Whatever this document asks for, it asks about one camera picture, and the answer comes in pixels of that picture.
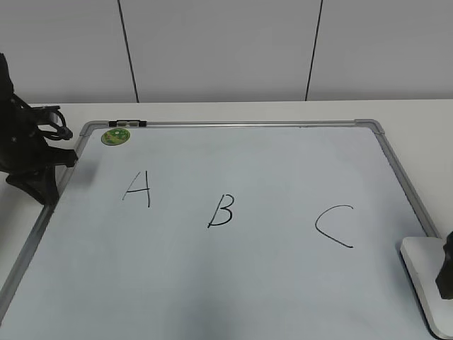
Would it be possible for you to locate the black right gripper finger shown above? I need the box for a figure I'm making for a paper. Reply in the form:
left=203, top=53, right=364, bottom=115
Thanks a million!
left=435, top=232, right=453, bottom=300

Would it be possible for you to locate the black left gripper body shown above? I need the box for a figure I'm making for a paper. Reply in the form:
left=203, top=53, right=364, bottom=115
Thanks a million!
left=0, top=52, right=78, bottom=176

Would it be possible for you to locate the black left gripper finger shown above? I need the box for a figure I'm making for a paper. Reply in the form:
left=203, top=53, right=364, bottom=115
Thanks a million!
left=6, top=166, right=59, bottom=205

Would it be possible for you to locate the white whiteboard eraser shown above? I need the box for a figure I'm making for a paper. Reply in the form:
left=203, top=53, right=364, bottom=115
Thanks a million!
left=400, top=237, right=452, bottom=339

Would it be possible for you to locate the green round magnet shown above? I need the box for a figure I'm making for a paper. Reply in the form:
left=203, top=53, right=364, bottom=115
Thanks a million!
left=101, top=128, right=130, bottom=146

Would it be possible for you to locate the black silver hanging clip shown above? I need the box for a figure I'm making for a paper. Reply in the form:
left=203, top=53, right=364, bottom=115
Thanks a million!
left=108, top=120, right=147, bottom=128

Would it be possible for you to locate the white magnetic whiteboard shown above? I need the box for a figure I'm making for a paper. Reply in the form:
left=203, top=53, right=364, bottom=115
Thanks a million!
left=1, top=120, right=435, bottom=339

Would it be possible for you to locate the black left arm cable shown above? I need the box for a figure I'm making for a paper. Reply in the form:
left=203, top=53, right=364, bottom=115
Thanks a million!
left=13, top=95, right=74, bottom=142

